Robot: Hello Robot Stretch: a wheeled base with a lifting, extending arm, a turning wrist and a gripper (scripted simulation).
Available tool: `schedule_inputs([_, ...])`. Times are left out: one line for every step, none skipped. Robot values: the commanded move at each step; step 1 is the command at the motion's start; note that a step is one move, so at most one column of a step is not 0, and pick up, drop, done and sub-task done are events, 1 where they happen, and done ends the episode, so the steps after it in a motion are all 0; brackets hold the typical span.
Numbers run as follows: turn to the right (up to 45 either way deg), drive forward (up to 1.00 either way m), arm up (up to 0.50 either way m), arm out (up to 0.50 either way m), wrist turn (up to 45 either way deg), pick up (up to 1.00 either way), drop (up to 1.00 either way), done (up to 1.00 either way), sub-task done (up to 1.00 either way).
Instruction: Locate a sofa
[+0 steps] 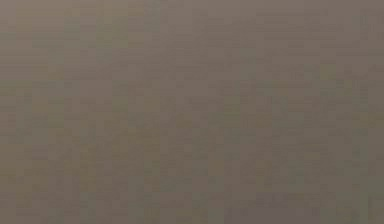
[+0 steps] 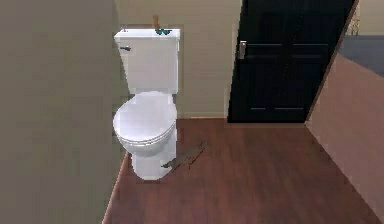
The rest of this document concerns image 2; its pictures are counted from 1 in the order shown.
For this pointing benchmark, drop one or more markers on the white toilet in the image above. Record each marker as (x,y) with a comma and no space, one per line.
(151,70)

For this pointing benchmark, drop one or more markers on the black room door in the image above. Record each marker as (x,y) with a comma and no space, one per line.
(286,76)

